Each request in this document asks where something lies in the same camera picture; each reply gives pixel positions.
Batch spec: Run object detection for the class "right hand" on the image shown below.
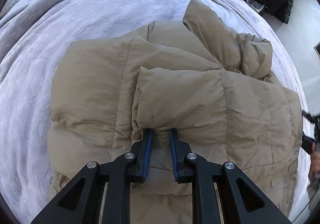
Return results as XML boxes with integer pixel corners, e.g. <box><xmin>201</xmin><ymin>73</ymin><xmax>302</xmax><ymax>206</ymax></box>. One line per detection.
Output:
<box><xmin>308</xmin><ymin>151</ymin><xmax>320</xmax><ymax>182</ymax></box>

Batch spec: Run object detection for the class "lavender plush bed blanket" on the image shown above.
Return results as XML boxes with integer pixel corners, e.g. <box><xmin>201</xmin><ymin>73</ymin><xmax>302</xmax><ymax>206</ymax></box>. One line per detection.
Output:
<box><xmin>1</xmin><ymin>0</ymin><xmax>307</xmax><ymax>223</ymax></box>

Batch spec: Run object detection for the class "tan puffer jacket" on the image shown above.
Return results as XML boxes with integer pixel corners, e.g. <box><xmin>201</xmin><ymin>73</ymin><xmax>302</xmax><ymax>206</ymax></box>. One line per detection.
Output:
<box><xmin>48</xmin><ymin>0</ymin><xmax>303</xmax><ymax>223</ymax></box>

